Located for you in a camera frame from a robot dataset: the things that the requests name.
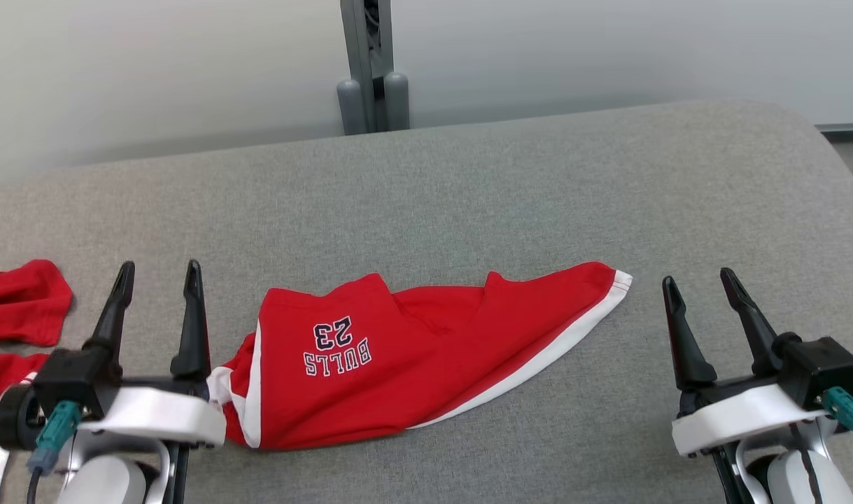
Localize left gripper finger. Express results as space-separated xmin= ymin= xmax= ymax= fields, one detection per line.
xmin=83 ymin=262 xmax=135 ymax=358
xmin=171 ymin=260 xmax=211 ymax=382

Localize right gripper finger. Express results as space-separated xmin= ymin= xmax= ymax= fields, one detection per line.
xmin=663 ymin=276 xmax=717 ymax=389
xmin=720 ymin=268 xmax=784 ymax=377

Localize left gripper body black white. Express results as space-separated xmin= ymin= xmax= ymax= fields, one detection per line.
xmin=0 ymin=377 xmax=227 ymax=450

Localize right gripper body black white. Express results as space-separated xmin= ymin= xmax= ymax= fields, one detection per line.
xmin=671 ymin=371 xmax=853 ymax=457

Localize red white-trimmed basketball jersey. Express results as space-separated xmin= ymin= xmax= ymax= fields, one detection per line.
xmin=0 ymin=259 xmax=73 ymax=504

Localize red Bulls 23 shorts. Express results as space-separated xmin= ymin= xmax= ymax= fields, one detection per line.
xmin=208 ymin=262 xmax=633 ymax=450

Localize left arm cable teal plug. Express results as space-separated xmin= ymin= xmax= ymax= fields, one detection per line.
xmin=26 ymin=400 xmax=83 ymax=504

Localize arm cable teal plug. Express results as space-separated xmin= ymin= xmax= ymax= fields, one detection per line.
xmin=822 ymin=387 xmax=853 ymax=452
xmin=26 ymin=400 xmax=83 ymax=504

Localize right arm cable teal plug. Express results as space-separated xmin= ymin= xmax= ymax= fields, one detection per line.
xmin=822 ymin=387 xmax=853 ymax=452

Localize grey metal post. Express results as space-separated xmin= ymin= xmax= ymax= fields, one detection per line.
xmin=337 ymin=0 xmax=411 ymax=136

